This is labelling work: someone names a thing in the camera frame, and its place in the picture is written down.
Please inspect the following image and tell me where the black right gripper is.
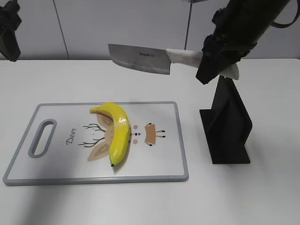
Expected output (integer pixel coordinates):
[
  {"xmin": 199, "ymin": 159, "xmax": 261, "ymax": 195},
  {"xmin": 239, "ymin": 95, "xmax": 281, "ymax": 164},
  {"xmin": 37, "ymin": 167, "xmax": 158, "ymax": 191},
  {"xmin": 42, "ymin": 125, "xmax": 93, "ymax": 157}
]
[{"xmin": 196, "ymin": 35, "xmax": 249, "ymax": 84}]

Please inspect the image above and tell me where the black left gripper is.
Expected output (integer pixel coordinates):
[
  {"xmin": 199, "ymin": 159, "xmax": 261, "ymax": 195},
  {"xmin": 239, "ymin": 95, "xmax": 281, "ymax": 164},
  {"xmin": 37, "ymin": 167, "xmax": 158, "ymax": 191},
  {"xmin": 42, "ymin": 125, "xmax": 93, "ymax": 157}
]
[{"xmin": 0, "ymin": 0, "xmax": 22, "ymax": 62}]

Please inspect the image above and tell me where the cleaver knife with white handle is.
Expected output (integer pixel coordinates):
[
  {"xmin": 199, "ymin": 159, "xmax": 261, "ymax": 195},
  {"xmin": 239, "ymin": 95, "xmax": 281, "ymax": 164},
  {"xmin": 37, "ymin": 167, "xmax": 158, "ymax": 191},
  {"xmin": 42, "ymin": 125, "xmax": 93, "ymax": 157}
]
[{"xmin": 108, "ymin": 43, "xmax": 240, "ymax": 81}]

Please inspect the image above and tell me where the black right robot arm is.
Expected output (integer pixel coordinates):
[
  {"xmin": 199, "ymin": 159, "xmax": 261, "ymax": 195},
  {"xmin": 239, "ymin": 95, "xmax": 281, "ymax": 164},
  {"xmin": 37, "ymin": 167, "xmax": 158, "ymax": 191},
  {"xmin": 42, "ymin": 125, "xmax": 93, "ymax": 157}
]
[{"xmin": 196, "ymin": 0, "xmax": 300, "ymax": 84}]

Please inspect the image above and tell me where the yellow plastic banana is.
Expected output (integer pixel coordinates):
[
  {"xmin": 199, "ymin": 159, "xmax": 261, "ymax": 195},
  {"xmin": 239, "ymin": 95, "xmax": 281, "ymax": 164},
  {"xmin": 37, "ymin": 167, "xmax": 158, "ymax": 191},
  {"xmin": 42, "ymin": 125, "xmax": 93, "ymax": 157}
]
[{"xmin": 90, "ymin": 102, "xmax": 131, "ymax": 167}]

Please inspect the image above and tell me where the black knife stand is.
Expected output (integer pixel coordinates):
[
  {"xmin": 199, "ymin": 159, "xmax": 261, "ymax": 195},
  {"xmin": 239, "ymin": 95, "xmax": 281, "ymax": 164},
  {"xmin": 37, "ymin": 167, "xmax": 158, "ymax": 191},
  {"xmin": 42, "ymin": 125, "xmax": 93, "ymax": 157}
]
[{"xmin": 199, "ymin": 76, "xmax": 252, "ymax": 164}]

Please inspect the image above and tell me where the white grey-rimmed cutting board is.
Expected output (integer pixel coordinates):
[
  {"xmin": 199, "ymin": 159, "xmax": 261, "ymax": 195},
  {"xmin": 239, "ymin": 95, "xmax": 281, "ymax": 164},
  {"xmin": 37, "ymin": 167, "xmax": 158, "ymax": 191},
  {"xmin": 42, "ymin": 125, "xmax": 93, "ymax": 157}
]
[{"xmin": 3, "ymin": 101, "xmax": 188, "ymax": 186}]

